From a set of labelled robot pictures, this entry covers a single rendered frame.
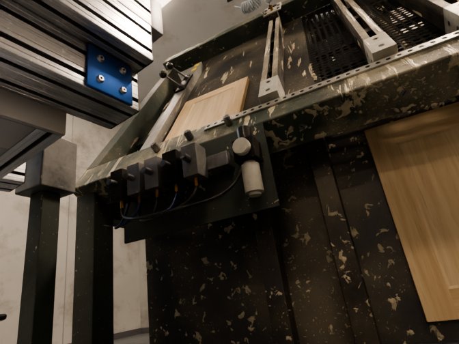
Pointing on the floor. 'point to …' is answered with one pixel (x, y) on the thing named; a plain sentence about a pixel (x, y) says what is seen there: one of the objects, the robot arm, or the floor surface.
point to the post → (39, 270)
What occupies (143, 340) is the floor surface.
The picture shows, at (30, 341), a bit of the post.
